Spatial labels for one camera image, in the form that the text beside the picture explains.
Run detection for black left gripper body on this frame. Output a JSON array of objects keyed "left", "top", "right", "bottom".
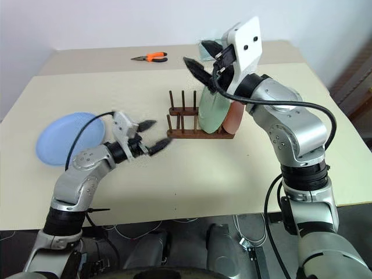
[{"left": 127, "top": 132, "right": 151, "bottom": 159}]

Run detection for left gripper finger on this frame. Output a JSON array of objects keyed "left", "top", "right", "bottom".
[
  {"left": 147, "top": 138, "right": 171, "bottom": 156},
  {"left": 137, "top": 119, "right": 158, "bottom": 133}
]

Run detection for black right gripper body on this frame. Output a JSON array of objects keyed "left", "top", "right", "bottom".
[{"left": 210, "top": 43, "right": 238, "bottom": 92}]

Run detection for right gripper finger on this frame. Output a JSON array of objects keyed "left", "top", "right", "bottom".
[
  {"left": 183, "top": 56, "right": 217, "bottom": 88},
  {"left": 201, "top": 40, "right": 224, "bottom": 55}
]

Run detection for green plate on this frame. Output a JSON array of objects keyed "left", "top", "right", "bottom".
[{"left": 198, "top": 84, "right": 233, "bottom": 135}]

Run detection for wooden dish rack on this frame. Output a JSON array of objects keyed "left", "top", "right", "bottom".
[{"left": 166, "top": 90, "right": 235, "bottom": 140}]

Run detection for clear greenish plastic container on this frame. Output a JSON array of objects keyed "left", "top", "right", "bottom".
[{"left": 197, "top": 39, "right": 224, "bottom": 62}]

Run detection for pink plate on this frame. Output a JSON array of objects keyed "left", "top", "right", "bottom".
[{"left": 222, "top": 101, "right": 245, "bottom": 135}]

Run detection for blue plate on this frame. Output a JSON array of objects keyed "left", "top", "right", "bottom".
[{"left": 35, "top": 112, "right": 105, "bottom": 167}]

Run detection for dark rounded robot leg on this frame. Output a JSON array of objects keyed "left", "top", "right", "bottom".
[
  {"left": 124, "top": 229, "right": 172, "bottom": 271},
  {"left": 205, "top": 223, "right": 242, "bottom": 270}
]

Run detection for dark wooden furniture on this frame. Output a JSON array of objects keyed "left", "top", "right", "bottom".
[{"left": 330, "top": 37, "right": 372, "bottom": 120}]

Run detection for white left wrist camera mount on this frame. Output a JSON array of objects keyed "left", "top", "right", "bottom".
[{"left": 112, "top": 110, "right": 140, "bottom": 161}]

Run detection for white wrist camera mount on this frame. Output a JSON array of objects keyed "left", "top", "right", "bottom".
[
  {"left": 222, "top": 16, "right": 264, "bottom": 97},
  {"left": 112, "top": 110, "right": 140, "bottom": 161}
]

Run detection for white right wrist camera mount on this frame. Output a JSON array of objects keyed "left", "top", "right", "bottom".
[{"left": 222, "top": 16, "right": 264, "bottom": 97}]

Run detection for orange handled pliers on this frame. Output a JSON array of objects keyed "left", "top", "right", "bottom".
[{"left": 130, "top": 51, "right": 169, "bottom": 63}]

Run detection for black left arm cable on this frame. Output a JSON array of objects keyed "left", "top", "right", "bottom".
[{"left": 64, "top": 112, "right": 117, "bottom": 171}]

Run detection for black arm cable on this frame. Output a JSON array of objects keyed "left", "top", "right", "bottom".
[
  {"left": 210, "top": 65, "right": 338, "bottom": 279},
  {"left": 64, "top": 112, "right": 117, "bottom": 171}
]

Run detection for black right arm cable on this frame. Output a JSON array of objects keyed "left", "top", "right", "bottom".
[{"left": 210, "top": 65, "right": 338, "bottom": 279}]

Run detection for white floor cable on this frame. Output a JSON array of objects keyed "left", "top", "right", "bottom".
[
  {"left": 234, "top": 213, "right": 270, "bottom": 244},
  {"left": 112, "top": 221, "right": 163, "bottom": 242}
]

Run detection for black metal bracket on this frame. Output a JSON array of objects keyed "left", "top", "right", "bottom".
[{"left": 239, "top": 237, "right": 270, "bottom": 279}]

